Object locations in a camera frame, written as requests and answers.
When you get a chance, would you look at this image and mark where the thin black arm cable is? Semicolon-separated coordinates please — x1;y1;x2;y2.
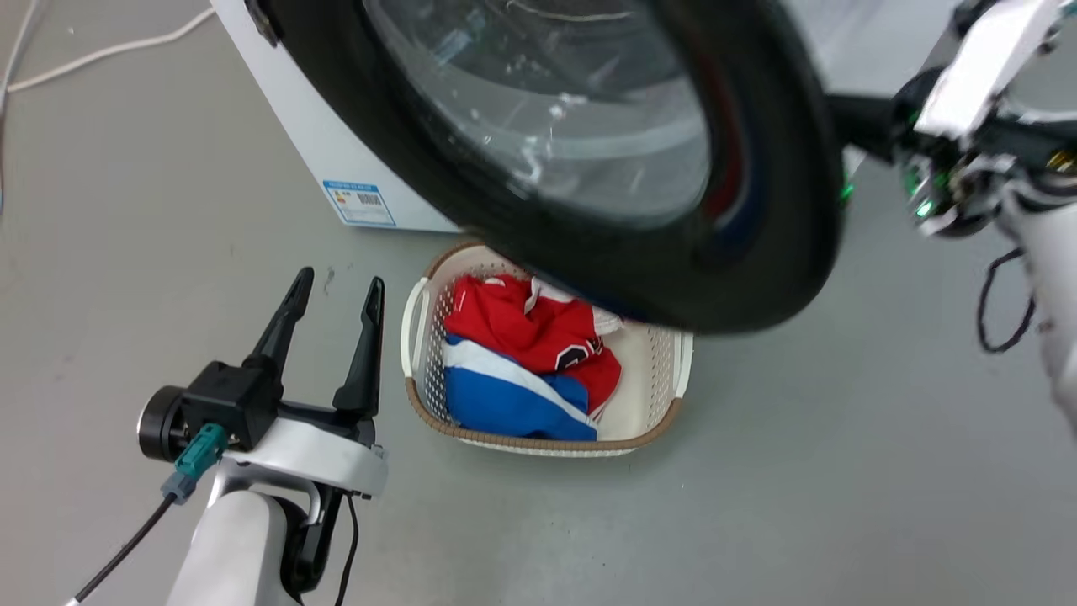
335;495;360;606

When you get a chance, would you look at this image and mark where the blue white striped garment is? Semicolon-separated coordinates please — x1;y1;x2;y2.
441;333;600;443

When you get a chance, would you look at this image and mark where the black door hinge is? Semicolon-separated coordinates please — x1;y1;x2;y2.
246;0;283;48

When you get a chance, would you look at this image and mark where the thin grey floor cable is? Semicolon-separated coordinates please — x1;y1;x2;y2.
0;0;41;114

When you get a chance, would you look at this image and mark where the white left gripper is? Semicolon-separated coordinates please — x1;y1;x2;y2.
217;267;390;499

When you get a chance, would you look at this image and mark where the red garment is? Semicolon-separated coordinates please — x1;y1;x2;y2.
443;274;625;422

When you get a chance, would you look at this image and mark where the thin black camera cable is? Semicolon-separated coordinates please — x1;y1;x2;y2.
66;495;179;605

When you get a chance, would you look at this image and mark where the blue white label sticker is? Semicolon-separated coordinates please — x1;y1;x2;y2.
322;178;397;228

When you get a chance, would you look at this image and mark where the black round washing machine door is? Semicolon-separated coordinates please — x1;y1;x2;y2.
268;0;847;335

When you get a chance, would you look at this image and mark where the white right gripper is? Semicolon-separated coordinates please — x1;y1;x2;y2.
825;0;1077;238

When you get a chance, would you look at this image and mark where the teal cable connector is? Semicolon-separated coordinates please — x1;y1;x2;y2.
161;423;229;505

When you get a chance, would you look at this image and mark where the white washing machine body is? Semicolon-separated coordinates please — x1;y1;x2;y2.
210;0;465;234

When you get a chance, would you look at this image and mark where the white floor cable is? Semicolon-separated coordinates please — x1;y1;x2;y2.
5;7;217;94

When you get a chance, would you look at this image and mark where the looped black arm cable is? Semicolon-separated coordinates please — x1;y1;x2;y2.
975;247;1037;354

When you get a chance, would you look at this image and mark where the white laundry basket brown rim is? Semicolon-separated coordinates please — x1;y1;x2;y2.
401;242;696;459

